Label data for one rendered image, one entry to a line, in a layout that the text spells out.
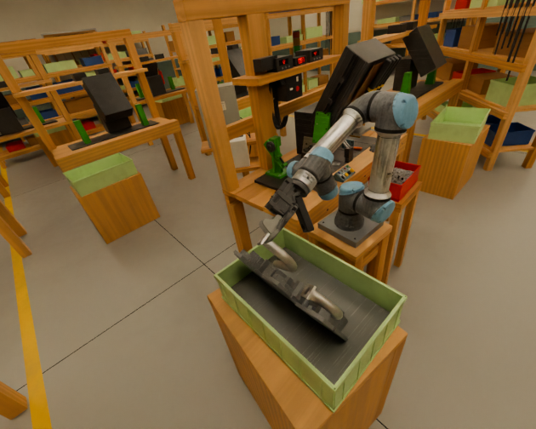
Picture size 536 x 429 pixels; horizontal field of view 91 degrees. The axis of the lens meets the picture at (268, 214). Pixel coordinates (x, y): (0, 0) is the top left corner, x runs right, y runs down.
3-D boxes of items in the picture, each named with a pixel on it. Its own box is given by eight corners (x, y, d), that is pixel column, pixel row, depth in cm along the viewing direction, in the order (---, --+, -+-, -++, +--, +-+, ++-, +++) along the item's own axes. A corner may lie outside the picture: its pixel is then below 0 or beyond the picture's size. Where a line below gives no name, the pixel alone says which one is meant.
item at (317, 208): (405, 149, 232) (407, 133, 224) (299, 241, 152) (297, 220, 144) (389, 146, 241) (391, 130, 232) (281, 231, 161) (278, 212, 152)
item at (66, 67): (137, 127, 724) (97, 29, 595) (2, 169, 571) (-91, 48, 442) (130, 124, 758) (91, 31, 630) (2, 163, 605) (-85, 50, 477)
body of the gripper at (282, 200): (262, 208, 84) (283, 180, 87) (283, 225, 85) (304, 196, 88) (267, 204, 77) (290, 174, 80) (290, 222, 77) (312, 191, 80)
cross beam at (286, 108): (332, 95, 245) (332, 85, 240) (223, 143, 176) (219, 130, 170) (327, 95, 248) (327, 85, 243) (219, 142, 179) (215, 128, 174)
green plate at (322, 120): (331, 144, 186) (337, 112, 178) (325, 145, 181) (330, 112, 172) (318, 141, 193) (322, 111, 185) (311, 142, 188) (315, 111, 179)
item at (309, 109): (335, 145, 222) (337, 102, 203) (314, 158, 206) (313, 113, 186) (317, 141, 234) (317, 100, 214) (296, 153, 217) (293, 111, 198)
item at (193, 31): (344, 126, 262) (350, 3, 206) (230, 192, 183) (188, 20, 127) (336, 125, 268) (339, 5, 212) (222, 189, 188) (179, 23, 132)
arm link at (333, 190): (322, 180, 103) (312, 160, 95) (344, 190, 95) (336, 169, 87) (309, 194, 102) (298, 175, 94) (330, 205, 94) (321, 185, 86)
